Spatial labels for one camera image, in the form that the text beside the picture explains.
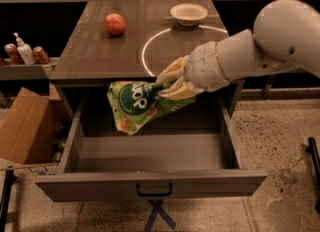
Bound grey cabinet counter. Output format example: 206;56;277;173
50;0;229;116

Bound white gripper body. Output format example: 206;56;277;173
184;41;230;92

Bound red soda can right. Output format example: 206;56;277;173
33;46;50;64

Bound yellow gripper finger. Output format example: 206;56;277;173
158;76;204;100
156;55;189;85

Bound red soda can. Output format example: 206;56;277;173
4;43;23;65
33;46;50;64

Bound black stand leg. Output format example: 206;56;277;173
0;168;16;232
307;137;320;214

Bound open grey top drawer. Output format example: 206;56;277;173
35;88;266;201

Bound black drawer handle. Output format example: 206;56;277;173
136;182;173;198

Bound black stand leg right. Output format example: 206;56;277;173
307;137;320;214

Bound black stand leg left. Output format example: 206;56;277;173
0;168;16;232

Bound white paper bowl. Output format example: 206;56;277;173
170;3;208;26

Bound brown cardboard box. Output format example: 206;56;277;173
0;85;70;164

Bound green rice chip bag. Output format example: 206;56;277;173
107;81;195;135

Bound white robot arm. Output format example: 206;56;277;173
156;0;320;100

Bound red soda can left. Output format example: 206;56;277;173
4;43;23;65

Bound white pump bottle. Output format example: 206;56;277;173
14;32;36;65

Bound grey low shelf left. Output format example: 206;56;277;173
0;57;59;81

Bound red apple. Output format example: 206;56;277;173
104;13;126;36

